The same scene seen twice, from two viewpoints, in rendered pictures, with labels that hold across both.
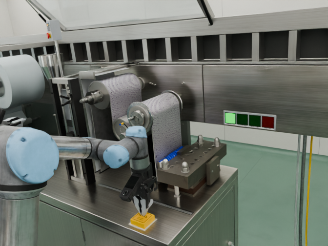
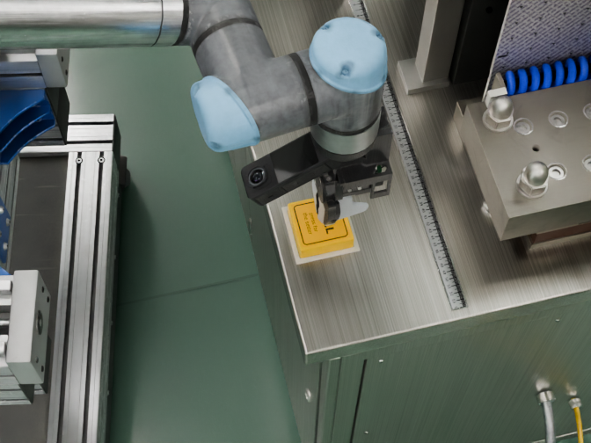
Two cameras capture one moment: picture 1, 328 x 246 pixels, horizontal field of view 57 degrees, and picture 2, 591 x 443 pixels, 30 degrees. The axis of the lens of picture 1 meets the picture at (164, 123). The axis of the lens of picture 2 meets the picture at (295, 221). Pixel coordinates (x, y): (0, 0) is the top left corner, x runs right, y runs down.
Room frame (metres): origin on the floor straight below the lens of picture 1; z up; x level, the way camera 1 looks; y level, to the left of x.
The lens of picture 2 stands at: (0.53, -0.26, 2.16)
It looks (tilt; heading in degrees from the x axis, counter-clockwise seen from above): 63 degrees down; 40
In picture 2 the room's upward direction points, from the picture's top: straight up
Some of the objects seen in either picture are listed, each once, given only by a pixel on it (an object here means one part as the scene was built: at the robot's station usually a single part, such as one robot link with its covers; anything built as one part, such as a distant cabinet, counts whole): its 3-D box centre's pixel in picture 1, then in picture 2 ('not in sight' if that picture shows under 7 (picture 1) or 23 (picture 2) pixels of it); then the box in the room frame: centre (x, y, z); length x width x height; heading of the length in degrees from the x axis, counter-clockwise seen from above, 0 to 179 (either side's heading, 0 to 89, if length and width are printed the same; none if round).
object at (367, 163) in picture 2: (142, 179); (347, 154); (1.05, 0.10, 1.08); 0.09 x 0.08 x 0.12; 144
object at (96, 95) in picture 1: (94, 97); not in sight; (1.44, 0.32, 1.33); 0.06 x 0.06 x 0.06; 54
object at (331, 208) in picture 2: (144, 197); (329, 199); (1.02, 0.10, 1.02); 0.05 x 0.02 x 0.09; 54
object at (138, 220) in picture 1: (142, 219); (320, 225); (1.03, 0.12, 0.91); 0.07 x 0.07 x 0.02; 54
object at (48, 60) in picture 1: (51, 59); not in sight; (1.82, 0.63, 1.50); 0.14 x 0.14 x 0.06
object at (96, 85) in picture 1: (116, 90); not in sight; (1.57, 0.23, 1.33); 0.25 x 0.14 x 0.14; 144
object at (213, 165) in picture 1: (213, 170); not in sight; (1.30, -0.22, 0.96); 0.10 x 0.03 x 0.11; 144
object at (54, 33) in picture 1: (52, 30); not in sight; (1.66, 0.54, 1.66); 0.07 x 0.07 x 0.10; 33
